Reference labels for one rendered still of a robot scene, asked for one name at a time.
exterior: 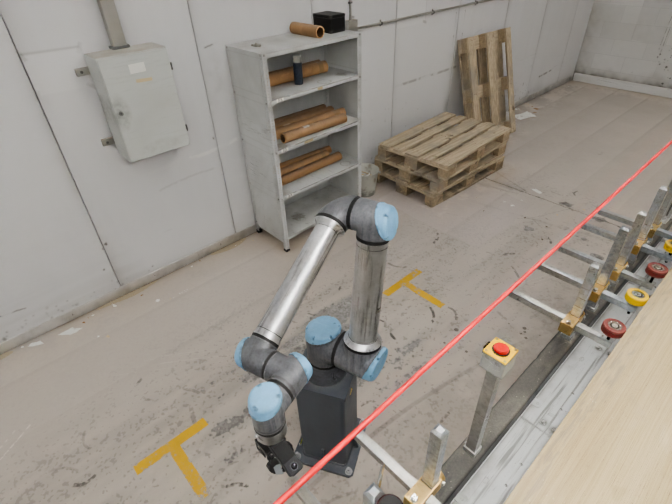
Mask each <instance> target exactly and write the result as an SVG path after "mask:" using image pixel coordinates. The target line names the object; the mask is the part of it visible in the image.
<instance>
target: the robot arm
mask: <svg viewBox="0 0 672 504"><path fill-rule="evenodd" d="M314 221H315V224H316V226H315V227H314V229H313V231H312V233H311V234H310V236H309V238H308V239H307V241H306V243H305V245H304V246H303V248H302V250H301V252H300V253H299V255H298V257H297V259H296V260H295V262H294V264H293V265H292V267H291V269H290V271H289V272H288V274H287V276H286V278H285V279H284V281H283V283H282V285H281V286H280V288H279V290H278V291H277V293H276V295H275V297H274V298H273V300H272V302H271V304H270V305H269V307H268V309H267V310H266V312H265V314H264V316H263V317H262V319H261V321H260V323H259V324H258V326H257V328H256V330H255V331H253V333H252V335H251V337H245V338H243V339H242V340H241V341H240V342H239V344H238V345H237V347H236V350H235V354H234V359H235V363H236V364H237V365H238V366H239V367H241V368H242V369H243V370H244V371H248V372H250V373H252V374H254V375H256V376H258V377H260V378H262V379H263V380H265V381H267V382H263V383H260V384H258V385H257V386H255V387H254V388H253V389H252V390H251V392H250V394H249V396H248V411H249V414H250V416H251V419H252V423H253V427H254V431H255V434H256V435H255V438H256V439H255V443H256V447H257V449H258V451H259V452H260V453H261V454H262V455H263V456H264V457H265V458H266V457H267V460H268V462H267V465H266V467H267V469H268V470H269V471H270V472H271V473H273V474H276V475H279V474H283V473H284V472H286V473H287V474H288V476H289V477H293V476H295V475H296V474H297V473H298V472H299V471H300V470H301V469H302V468H303V464H302V463H301V461H300V460H299V458H298V457H297V456H296V454H295V453H294V449H293V445H292V444H291V443H290V442H289V441H286V438H285V436H286V433H287V423H286V417H285V411H286V410H287V408H288V407H289V406H290V405H291V403H292V402H293V401H294V399H295V398H296V397H297V395H298V394H299V393H300V391H301V390H302V389H303V387H304V386H305V385H306V384H307V383H308V381H310V382H311V383H313V384H315V385H317V386H321V387H328V386H333V385H335V384H337V383H339V382H340V381H342V380H343V378H344V377H345V375H346V373H347V372H348V373H350V374H352V375H355V376H357V377H359V378H361V379H364V380H367V381H370V382H372V381H374V380H375V379H376V378H377V376H378V375H379V373H380V372H381V370H382V368H383V366H384V364H385V361H386V358H387V355H388V349H387V348H386V347H385V346H382V345H381V344H382V338H381V336H380V334H379V333H378V327H379V318H380V310H381V302H382V293H383V285H384V277H385V269H386V260H387V252H388V244H389V241H390V240H392V239H393V238H394V236H395V234H396V232H397V231H396V230H397V228H398V213H397V210H396V209H395V207H394V206H392V205H389V204H386V203H385V202H379V201H375V200H371V199H367V198H363V197H360V196H356V195H349V196H344V197H340V198H338V199H335V200H333V201H331V202H329V203H328V204H326V205H325V206H324V207H323V208H321V209H320V211H319V212H318V213H317V215H316V217H315V218H314ZM349 229H350V230H354V231H356V253H355V265H354V278H353V290H352V303H351V315H350V327H349V330H348V331H345V330H343V329H341V324H340V322H339V321H338V320H337V319H336V318H334V317H331V316H320V317H317V318H316V319H313V320H312V321H310V322H309V323H308V325H307V327H306V330H305V340H306V348H307V359H306V358H305V357H304V356H303V355H302V354H300V353H297V352H292V353H290V354H289V356H287V355H285V354H283V353H281V352H279V351H277V349H278V347H279V344H280V342H281V340H282V338H283V336H284V334H285V333H286V331H287V329H288V327H289V325H290V323H291V322H292V320H293V318H294V316H295V314H296V312H297V311H298V309H299V307H300V305H301V303H302V302H303V300H304V298H305V296H306V294H307V292H308V291H309V289H310V287H311V285H312V283H313V281H314V280H315V278H316V276H317V274H318V272H319V271H320V269H321V267H322V265H323V263H324V261H325V260H326V258H327V256H328V254H329V252H330V250H331V249H332V247H333V245H334V243H335V241H336V240H337V238H338V237H342V236H344V234H345V232H346V231H347V230H349ZM258 441H259V442H258ZM258 446H259V448H258ZM281 466H282V468H281Z"/></svg>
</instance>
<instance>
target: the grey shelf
mask: <svg viewBox="0 0 672 504"><path fill-rule="evenodd" d="M255 42H256V43H257V44H261V45H262V46H261V47H252V46H251V44H253V45H254V44H255ZM326 46H327V50H326ZM225 47H226V52H227V58H228V64H229V70H230V76H231V81H232V87H233V93H234V99H235V105H236V111H237V116H238V122H239V128H240V134H241V140H242V145H243V151H244V157H245V163H246V169H247V175H248V180H249V186H250V192H251V198H252V204H253V210H254V215H255V221H256V227H257V232H258V233H261V232H263V230H262V229H264V230H265V231H267V232H268V233H270V234H271V235H273V236H274V237H276V238H277V239H279V240H280V241H282V242H283V245H284V251H285V252H288V251H290V246H289V239H291V238H293V237H295V236H297V235H299V234H300V233H302V232H303V231H305V230H307V229H309V228H311V227H314V226H316V224H315V221H314V218H315V217H316V215H317V213H318V212H319V211H320V209H321V208H323V207H324V206H325V205H326V204H328V203H329V202H331V201H333V200H335V199H338V198H340V197H344V196H349V195H356V196H360V197H361V85H362V32H357V31H351V30H345V31H343V32H338V33H333V34H328V33H324V36H323V37H322V38H320V39H319V38H314V37H309V36H303V35H298V34H293V33H291V32H289V33H284V34H279V35H274V36H269V37H264V38H259V39H254V40H249V41H244V42H239V43H234V44H229V45H225ZM320 52H321V58H320ZM293 55H300V56H301V62H302V63H306V62H310V61H314V60H318V59H319V60H320V61H324V60H325V59H326V60H325V61H326V62H327V63H328V71H327V72H325V73H321V74H317V75H313V76H309V77H306V78H303V84H302V85H295V84H294V81H291V82H287V83H283V84H279V85H275V86H272V87H270V80H269V72H271V71H275V70H279V69H283V68H287V67H291V66H293ZM325 57H326V58H325ZM266 75H267V76H266ZM261 77H262V78H261ZM267 81H268V82H267ZM267 85H268V86H267ZM322 92H323V96H322ZM328 92H329V96H328ZM327 103H328V104H327ZM322 104H325V105H326V107H328V106H332V107H333V108H334V110H335V109H338V108H342V107H343V108H344V109H345V110H346V116H347V122H345V123H343V124H340V125H337V126H334V127H331V128H328V129H325V130H322V131H319V132H316V133H313V134H311V135H308V136H305V137H302V138H299V139H296V140H293V141H290V142H287V143H282V141H281V140H280V139H278V140H277V138H276V130H275V122H274V119H276V118H279V117H282V116H286V115H289V114H292V113H295V112H299V111H302V110H305V109H308V108H312V107H315V106H318V105H322ZM327 105H328V106H327ZM267 123H268V124H267ZM272 123H273V124H272ZM269 126H270V127H269ZM273 129H274V130H273ZM268 130H269V131H268ZM273 132H274V133H273ZM274 137H275V138H274ZM269 138H270V139H269ZM330 139H331V143H330ZM274 140H275V141H274ZM328 145H329V146H330V147H331V149H332V152H331V153H329V154H330V155H331V154H333V153H335V152H338V151H339V152H340V153H341V154H342V159H341V160H339V161H337V162H335V163H332V164H330V165H328V166H326V167H323V168H321V169H319V170H317V171H315V172H312V173H310V174H308V175H306V176H303V177H301V178H299V179H297V180H295V181H292V182H290V183H288V184H286V185H283V186H282V179H281V171H280V163H282V162H285V161H287V160H290V159H293V158H295V157H298V156H301V155H304V154H306V153H309V152H312V151H314V150H317V149H320V148H322V147H325V146H328ZM278 171H279V172H278ZM275 173H276V174H275ZM278 173H279V174H278ZM274 176H275V177H274ZM279 178H280V179H279ZM332 185H333V186H332ZM260 227H261V228H262V229H261V228H260ZM284 243H285V244H284ZM287 243H288V244H287ZM287 245H288V246H287Z"/></svg>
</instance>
